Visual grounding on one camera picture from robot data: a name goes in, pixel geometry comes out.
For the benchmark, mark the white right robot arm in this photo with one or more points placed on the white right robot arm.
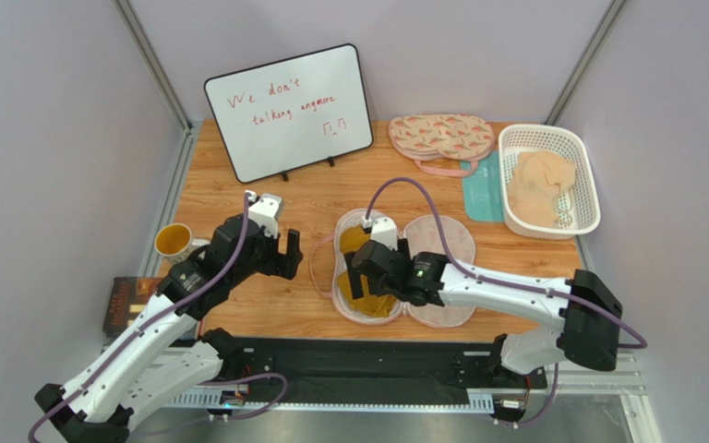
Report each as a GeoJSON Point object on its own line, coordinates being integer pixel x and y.
{"type": "Point", "coordinates": [578, 319]}

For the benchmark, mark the yellow patterned mug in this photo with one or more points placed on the yellow patterned mug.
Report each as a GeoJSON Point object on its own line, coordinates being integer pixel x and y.
{"type": "Point", "coordinates": [176, 242]}

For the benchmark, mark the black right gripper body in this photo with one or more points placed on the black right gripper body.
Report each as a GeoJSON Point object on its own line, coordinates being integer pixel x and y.
{"type": "Point", "coordinates": [366, 269]}

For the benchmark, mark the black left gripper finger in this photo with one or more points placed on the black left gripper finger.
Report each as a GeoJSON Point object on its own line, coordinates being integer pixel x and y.
{"type": "Point", "coordinates": [286, 267]}
{"type": "Point", "coordinates": [293, 252]}

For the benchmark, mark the beige bras in basket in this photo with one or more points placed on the beige bras in basket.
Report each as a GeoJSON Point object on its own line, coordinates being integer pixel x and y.
{"type": "Point", "coordinates": [539, 180]}

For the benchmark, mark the aluminium frame rail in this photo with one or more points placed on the aluminium frame rail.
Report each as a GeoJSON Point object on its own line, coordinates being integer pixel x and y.
{"type": "Point", "coordinates": [573, 379]}

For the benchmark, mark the dark book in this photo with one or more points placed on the dark book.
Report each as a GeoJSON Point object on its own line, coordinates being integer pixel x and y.
{"type": "Point", "coordinates": [128, 298]}

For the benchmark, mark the white plastic basket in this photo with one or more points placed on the white plastic basket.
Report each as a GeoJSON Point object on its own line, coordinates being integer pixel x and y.
{"type": "Point", "coordinates": [581, 202]}

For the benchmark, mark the whiteboard with red writing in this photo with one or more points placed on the whiteboard with red writing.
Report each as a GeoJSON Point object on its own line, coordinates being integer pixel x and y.
{"type": "Point", "coordinates": [288, 114]}

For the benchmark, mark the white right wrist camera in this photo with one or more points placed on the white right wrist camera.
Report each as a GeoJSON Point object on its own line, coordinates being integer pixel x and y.
{"type": "Point", "coordinates": [381, 229]}

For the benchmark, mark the teal card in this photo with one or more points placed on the teal card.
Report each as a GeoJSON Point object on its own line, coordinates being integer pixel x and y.
{"type": "Point", "coordinates": [482, 191]}

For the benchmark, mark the stacked floral laundry bags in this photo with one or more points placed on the stacked floral laundry bags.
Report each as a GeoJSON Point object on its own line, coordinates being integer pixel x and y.
{"type": "Point", "coordinates": [424, 138]}

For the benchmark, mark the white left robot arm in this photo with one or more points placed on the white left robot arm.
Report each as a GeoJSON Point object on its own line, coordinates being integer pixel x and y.
{"type": "Point", "coordinates": [110, 398]}

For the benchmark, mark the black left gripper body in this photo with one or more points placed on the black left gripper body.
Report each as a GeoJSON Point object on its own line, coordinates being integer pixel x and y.
{"type": "Point", "coordinates": [265, 255]}

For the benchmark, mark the floral mesh laundry bag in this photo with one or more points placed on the floral mesh laundry bag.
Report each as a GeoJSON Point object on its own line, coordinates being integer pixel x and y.
{"type": "Point", "coordinates": [422, 235]}

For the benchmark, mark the mustard yellow bra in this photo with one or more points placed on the mustard yellow bra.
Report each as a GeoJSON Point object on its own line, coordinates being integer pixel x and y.
{"type": "Point", "coordinates": [364, 302]}

